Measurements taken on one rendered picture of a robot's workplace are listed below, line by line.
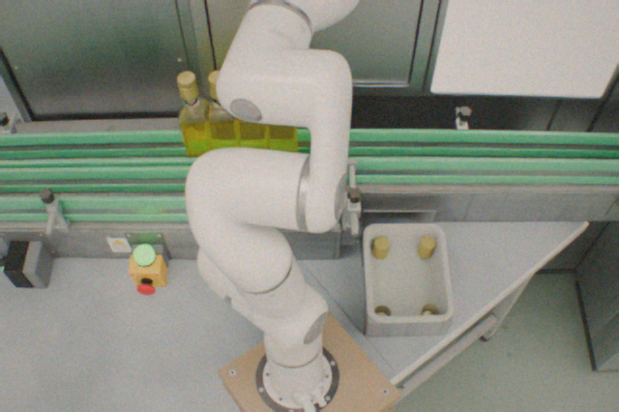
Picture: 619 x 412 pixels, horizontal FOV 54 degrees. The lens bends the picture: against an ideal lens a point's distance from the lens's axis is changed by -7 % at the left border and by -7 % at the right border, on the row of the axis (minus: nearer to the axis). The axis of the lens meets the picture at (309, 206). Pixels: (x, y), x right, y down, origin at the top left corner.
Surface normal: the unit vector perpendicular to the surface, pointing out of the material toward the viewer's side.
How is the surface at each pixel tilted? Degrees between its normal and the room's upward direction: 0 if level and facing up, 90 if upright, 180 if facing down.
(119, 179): 90
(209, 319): 0
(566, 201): 90
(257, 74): 32
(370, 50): 90
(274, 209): 66
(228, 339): 0
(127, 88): 89
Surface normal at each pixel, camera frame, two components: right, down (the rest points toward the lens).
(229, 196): -0.25, 0.38
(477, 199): 0.00, 0.84
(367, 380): -0.03, -0.61
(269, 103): -0.25, 0.65
